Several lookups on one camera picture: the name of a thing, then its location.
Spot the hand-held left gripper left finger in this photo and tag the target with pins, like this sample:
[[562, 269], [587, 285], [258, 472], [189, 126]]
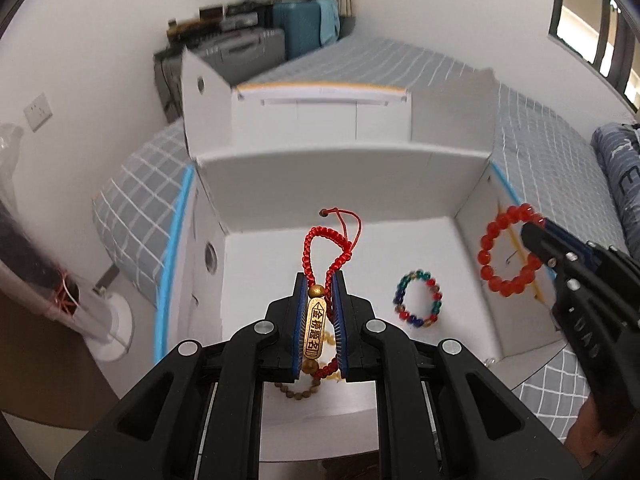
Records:
[[299, 325]]

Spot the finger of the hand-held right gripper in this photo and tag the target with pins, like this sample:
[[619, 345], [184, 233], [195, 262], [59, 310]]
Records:
[[540, 242], [575, 245]]

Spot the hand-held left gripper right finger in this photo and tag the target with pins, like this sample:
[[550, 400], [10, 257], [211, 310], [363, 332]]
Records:
[[341, 325]]

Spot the blue and yellow cardboard box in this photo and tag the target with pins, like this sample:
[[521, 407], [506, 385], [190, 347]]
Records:
[[325, 185]]

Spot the person's right hand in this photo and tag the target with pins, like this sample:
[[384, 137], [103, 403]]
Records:
[[587, 430]]

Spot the folded blue grey quilt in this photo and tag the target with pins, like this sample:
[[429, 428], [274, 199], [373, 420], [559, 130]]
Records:
[[620, 175]]

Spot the white round stand base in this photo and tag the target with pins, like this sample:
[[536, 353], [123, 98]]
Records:
[[112, 327]]

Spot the dark framed window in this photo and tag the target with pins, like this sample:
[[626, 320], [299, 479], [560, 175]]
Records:
[[590, 10]]

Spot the grey suitcase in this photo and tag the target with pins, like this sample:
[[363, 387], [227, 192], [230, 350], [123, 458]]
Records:
[[245, 52]]

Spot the teal suitcase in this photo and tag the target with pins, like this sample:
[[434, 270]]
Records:
[[297, 30]]

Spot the teal cloth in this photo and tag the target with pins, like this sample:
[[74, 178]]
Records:
[[328, 20]]

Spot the pile of black electronics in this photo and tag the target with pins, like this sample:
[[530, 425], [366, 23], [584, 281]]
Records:
[[235, 10]]

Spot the clear plastic bag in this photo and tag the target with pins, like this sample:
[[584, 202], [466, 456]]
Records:
[[9, 160]]

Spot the white wall socket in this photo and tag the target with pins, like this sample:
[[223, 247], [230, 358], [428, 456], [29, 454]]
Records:
[[37, 111]]

